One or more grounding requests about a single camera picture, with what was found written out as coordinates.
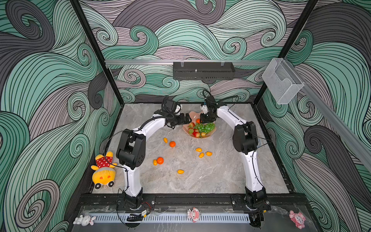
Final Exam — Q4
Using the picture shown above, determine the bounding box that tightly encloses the green grape bunch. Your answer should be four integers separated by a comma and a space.
194, 123, 215, 134

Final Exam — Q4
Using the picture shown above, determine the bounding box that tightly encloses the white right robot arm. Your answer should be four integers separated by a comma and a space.
200, 96, 271, 211

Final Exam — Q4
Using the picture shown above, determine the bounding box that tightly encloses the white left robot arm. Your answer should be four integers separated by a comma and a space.
116, 97, 191, 209

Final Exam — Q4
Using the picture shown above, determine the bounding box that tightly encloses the pink scalloped fruit bowl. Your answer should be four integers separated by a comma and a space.
183, 111, 216, 139

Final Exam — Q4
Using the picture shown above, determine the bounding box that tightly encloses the yellow red plush toy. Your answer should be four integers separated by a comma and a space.
91, 151, 117, 189

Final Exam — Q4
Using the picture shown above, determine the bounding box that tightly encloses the pink pig figurine centre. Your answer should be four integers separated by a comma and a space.
187, 207, 201, 223

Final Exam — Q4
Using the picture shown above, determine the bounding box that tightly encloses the white bunny toy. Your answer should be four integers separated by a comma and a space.
73, 215, 97, 226

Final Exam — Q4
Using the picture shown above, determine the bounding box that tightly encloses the pink plush toy right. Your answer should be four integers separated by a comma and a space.
289, 210, 306, 229

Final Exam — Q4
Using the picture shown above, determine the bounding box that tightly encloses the black wall shelf tray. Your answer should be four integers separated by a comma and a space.
173, 62, 236, 82

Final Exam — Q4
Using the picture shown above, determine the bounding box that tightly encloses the black corner frame post left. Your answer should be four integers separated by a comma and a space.
70, 0, 125, 108

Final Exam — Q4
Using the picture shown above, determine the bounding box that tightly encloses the black corner frame post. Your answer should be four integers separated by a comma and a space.
70, 0, 125, 108
253, 1, 318, 106

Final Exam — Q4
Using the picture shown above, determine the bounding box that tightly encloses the clear plastic wall box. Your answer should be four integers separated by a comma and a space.
262, 58, 304, 105

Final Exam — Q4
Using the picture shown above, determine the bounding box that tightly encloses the aluminium rail back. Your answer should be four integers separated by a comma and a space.
104, 59, 270, 66

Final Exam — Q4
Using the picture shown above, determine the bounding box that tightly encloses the aluminium rail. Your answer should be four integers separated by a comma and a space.
284, 59, 371, 171
104, 59, 270, 66

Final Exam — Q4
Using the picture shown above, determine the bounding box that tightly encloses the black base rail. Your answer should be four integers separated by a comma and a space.
78, 193, 308, 212

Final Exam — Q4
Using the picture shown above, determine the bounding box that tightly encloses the white cable duct strip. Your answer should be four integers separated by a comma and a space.
90, 213, 250, 224

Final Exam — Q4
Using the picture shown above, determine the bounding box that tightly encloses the black corner frame post right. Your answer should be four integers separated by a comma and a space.
253, 1, 318, 106

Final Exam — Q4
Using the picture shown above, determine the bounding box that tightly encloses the aluminium rail right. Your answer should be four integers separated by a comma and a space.
284, 59, 371, 171

